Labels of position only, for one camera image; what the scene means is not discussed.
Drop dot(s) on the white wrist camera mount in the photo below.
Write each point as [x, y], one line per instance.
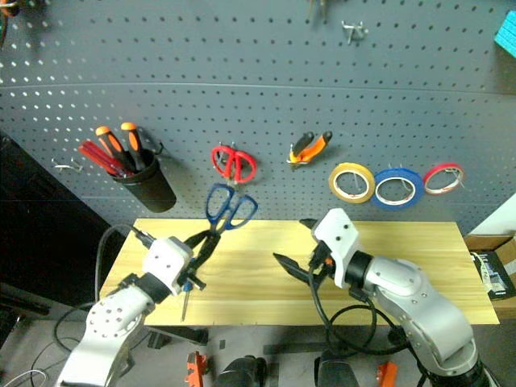
[165, 262]
[336, 242]

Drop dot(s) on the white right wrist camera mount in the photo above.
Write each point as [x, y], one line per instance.
[336, 242]

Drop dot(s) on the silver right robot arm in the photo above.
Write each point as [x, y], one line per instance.
[423, 310]

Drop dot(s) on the brown cardboard box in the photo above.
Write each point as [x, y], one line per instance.
[506, 246]

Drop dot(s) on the orange black hanging tool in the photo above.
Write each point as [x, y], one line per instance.
[6, 10]

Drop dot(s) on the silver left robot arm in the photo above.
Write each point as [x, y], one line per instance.
[109, 322]

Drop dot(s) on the silver metal pegboard hook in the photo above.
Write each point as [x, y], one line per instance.
[64, 166]
[354, 29]

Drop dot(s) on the red tape roll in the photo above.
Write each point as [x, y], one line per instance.
[443, 167]

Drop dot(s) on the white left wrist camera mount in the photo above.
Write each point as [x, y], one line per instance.
[165, 262]

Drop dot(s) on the black tool holder cup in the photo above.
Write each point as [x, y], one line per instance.
[151, 189]

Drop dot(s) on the teal foam block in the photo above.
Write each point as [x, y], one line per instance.
[507, 34]

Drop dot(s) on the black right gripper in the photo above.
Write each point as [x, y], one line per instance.
[322, 264]

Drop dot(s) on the grey perforated pegboard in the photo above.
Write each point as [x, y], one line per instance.
[258, 80]

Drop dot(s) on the black packet with white print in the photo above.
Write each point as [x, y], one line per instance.
[493, 274]

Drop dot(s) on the dark rounded shape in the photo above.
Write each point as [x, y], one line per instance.
[336, 373]
[242, 373]

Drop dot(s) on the black side cabinet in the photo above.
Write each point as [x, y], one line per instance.
[44, 234]

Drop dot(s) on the black table foot bracket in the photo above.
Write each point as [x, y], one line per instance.
[177, 336]

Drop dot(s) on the yellow tape roll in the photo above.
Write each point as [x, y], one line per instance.
[334, 183]

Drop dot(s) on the blue tape roll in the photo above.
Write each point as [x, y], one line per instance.
[403, 174]

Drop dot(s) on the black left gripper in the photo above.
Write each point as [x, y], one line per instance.
[196, 278]

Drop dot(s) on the orange black clamp piece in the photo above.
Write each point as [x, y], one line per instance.
[195, 369]
[388, 375]

